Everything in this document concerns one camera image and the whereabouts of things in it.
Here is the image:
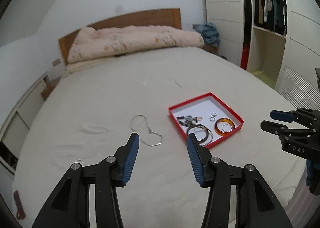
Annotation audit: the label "white bed sheet mattress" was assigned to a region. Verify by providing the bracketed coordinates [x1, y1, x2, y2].
[12, 48, 305, 227]

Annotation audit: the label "dark brown bangle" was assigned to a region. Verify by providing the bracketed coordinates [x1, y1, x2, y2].
[186, 123, 208, 135]

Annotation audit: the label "red phone case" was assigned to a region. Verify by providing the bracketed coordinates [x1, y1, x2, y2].
[13, 190, 26, 220]

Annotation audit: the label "amber orange bangle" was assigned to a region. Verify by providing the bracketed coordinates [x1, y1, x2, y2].
[214, 117, 235, 136]

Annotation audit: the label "silver chain necklace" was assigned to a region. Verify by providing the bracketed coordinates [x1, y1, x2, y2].
[129, 114, 164, 147]

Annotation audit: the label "wooden headboard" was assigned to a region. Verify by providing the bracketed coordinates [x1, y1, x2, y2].
[58, 8, 182, 66]

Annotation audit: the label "twisted silver bangle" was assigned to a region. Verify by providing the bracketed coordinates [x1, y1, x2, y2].
[221, 122, 234, 133]

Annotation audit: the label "blue crumpled cloth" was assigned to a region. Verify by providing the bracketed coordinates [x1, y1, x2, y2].
[195, 22, 221, 47]

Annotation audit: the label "pink floral duvet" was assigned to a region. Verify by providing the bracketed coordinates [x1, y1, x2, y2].
[67, 26, 204, 64]

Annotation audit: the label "red jewelry box tray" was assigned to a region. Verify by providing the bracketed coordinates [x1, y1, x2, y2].
[169, 93, 244, 148]

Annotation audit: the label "white low cabinet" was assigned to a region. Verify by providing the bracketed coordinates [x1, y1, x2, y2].
[1, 73, 48, 174]

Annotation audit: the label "white wardrobe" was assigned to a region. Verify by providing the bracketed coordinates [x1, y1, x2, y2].
[204, 0, 319, 110]

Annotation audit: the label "thin silver bangle with clasp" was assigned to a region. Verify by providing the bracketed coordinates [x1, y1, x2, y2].
[193, 127, 213, 146]

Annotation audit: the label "hanging dark clothes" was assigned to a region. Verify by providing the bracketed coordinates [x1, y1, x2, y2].
[254, 0, 287, 35]

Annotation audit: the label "dark beaded bracelet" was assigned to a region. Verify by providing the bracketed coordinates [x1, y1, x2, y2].
[176, 114, 203, 126]

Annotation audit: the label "wooden nightstand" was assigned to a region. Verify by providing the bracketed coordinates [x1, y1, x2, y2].
[41, 76, 61, 101]

